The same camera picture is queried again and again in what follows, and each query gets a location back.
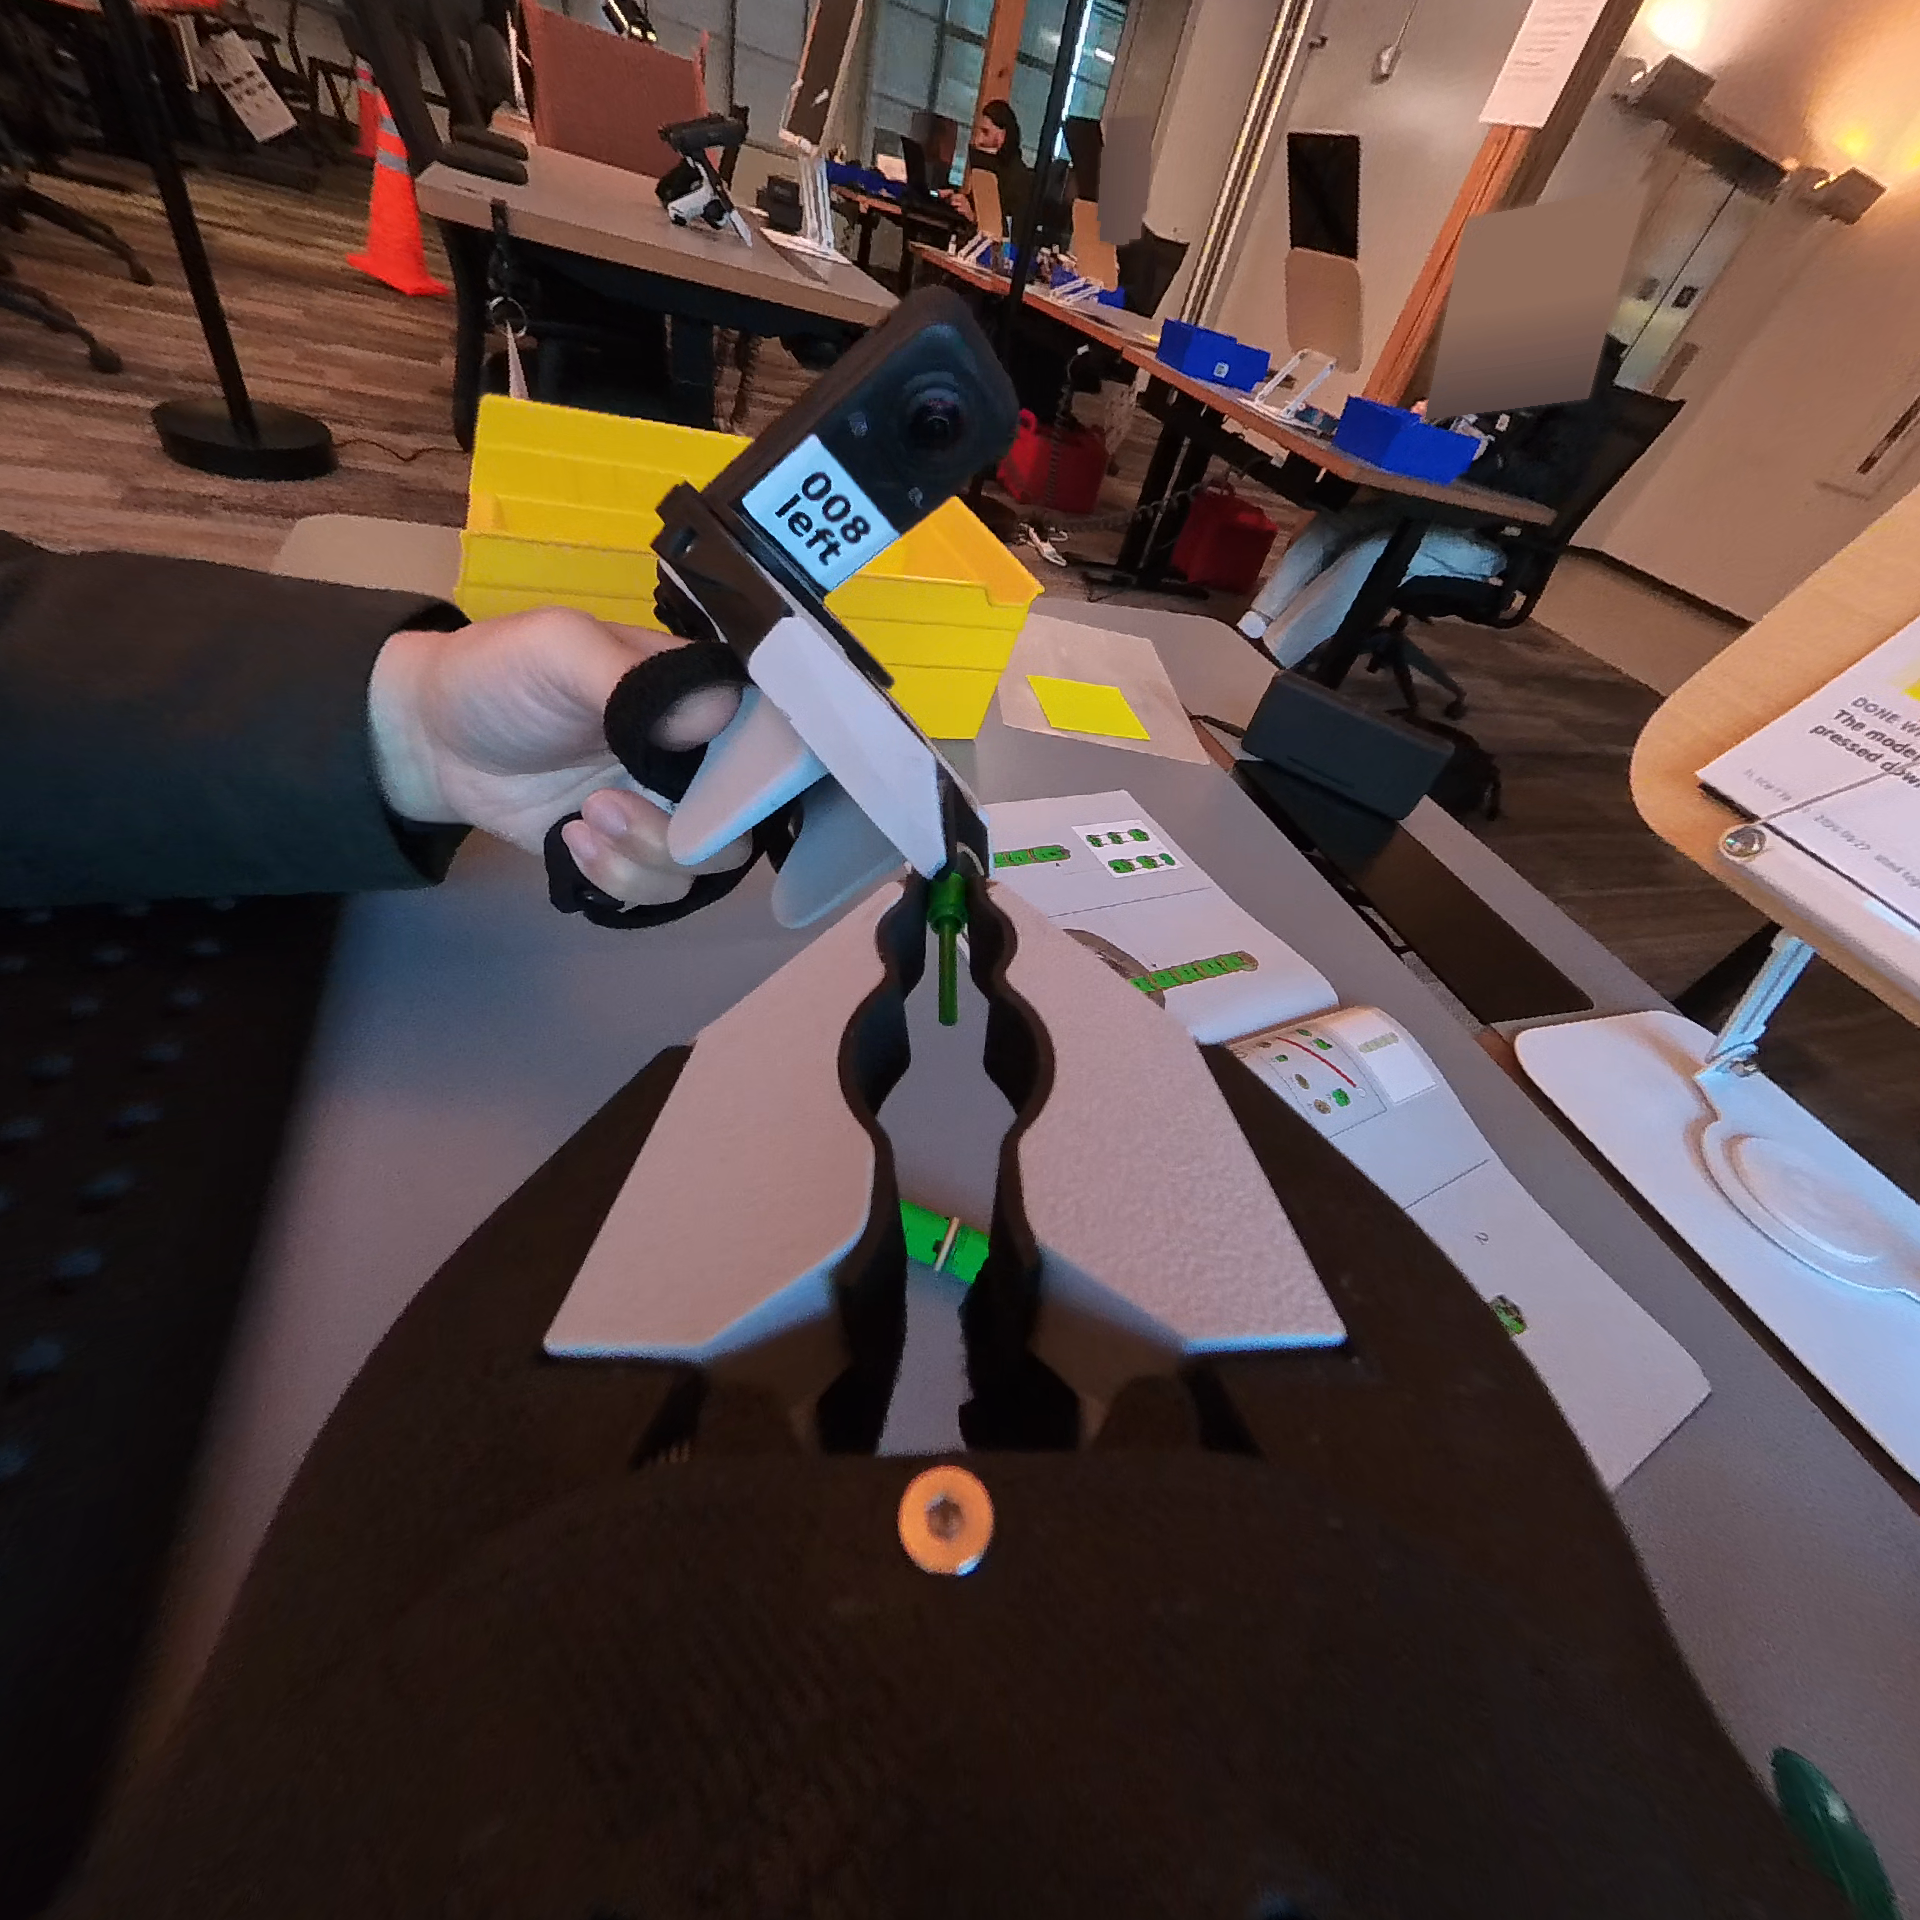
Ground striped orange traffic cone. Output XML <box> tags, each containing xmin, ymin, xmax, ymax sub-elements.
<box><xmin>344</xmin><ymin>59</ymin><xmax>451</xmax><ymax>298</ymax></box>

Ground red container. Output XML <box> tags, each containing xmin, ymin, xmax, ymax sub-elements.
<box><xmin>994</xmin><ymin>410</ymin><xmax>1111</xmax><ymax>515</ymax></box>
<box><xmin>1169</xmin><ymin>482</ymin><xmax>1281</xmax><ymax>595</ymax></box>

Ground clear sheet with yellow square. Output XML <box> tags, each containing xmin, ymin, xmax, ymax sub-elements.
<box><xmin>996</xmin><ymin>614</ymin><xmax>1211</xmax><ymax>765</ymax></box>

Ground yellow plastic bin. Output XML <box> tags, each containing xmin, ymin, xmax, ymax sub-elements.
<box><xmin>453</xmin><ymin>393</ymin><xmax>1043</xmax><ymax>740</ymax></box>

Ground open instruction booklet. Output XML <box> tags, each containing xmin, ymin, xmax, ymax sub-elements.
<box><xmin>975</xmin><ymin>788</ymin><xmax>1714</xmax><ymax>1491</ymax></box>

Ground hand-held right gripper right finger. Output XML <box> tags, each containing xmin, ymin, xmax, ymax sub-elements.
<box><xmin>959</xmin><ymin>878</ymin><xmax>1347</xmax><ymax>1456</ymax></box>

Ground white document stand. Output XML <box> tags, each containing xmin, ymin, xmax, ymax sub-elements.
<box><xmin>1512</xmin><ymin>494</ymin><xmax>1920</xmax><ymax>1483</ymax></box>

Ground grey desk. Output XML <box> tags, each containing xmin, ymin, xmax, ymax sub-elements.
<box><xmin>149</xmin><ymin>517</ymin><xmax>1920</xmax><ymax>1920</ymax></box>

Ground green bamboo stalk model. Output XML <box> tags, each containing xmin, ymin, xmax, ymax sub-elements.
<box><xmin>897</xmin><ymin>1196</ymin><xmax>994</xmax><ymax>1287</ymax></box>

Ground paper sign on beam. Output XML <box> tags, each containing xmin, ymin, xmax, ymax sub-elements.
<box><xmin>1477</xmin><ymin>0</ymin><xmax>1609</xmax><ymax>131</ymax></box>

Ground person's left hand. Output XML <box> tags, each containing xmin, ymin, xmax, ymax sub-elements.
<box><xmin>366</xmin><ymin>602</ymin><xmax>754</xmax><ymax>913</ymax></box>

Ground green sprig with leaves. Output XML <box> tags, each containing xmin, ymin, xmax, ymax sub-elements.
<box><xmin>1770</xmin><ymin>1743</ymin><xmax>1904</xmax><ymax>1920</ymax></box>

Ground grey background table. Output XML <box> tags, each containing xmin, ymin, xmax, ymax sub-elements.
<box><xmin>416</xmin><ymin>152</ymin><xmax>901</xmax><ymax>439</ymax></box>

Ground long background work table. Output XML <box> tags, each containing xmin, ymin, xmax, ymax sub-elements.
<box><xmin>907</xmin><ymin>240</ymin><xmax>1557</xmax><ymax>600</ymax></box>

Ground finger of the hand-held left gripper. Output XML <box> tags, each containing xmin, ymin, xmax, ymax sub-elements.
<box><xmin>744</xmin><ymin>608</ymin><xmax>992</xmax><ymax>882</ymax></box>

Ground black white device on stand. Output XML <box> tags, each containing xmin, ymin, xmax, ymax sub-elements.
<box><xmin>657</xmin><ymin>112</ymin><xmax>754</xmax><ymax>243</ymax></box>

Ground printed instruction sheet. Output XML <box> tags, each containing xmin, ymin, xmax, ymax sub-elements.
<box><xmin>1694</xmin><ymin>614</ymin><xmax>1920</xmax><ymax>932</ymax></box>

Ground black power adapter box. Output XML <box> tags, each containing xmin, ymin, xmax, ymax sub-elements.
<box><xmin>1239</xmin><ymin>666</ymin><xmax>1460</xmax><ymax>821</ymax></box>

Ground black floor lamp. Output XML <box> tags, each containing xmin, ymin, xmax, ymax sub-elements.
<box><xmin>96</xmin><ymin>0</ymin><xmax>339</xmax><ymax>482</ymax></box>

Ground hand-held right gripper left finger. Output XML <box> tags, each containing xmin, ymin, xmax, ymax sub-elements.
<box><xmin>542</xmin><ymin>882</ymin><xmax>932</xmax><ymax>1456</ymax></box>

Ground person's left forearm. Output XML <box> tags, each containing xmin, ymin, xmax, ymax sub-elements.
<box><xmin>0</xmin><ymin>531</ymin><xmax>469</xmax><ymax>909</ymax></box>

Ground blue plastic bin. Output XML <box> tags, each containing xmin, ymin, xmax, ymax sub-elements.
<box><xmin>1157</xmin><ymin>317</ymin><xmax>1273</xmax><ymax>391</ymax></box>
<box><xmin>1332</xmin><ymin>393</ymin><xmax>1481</xmax><ymax>486</ymax></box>

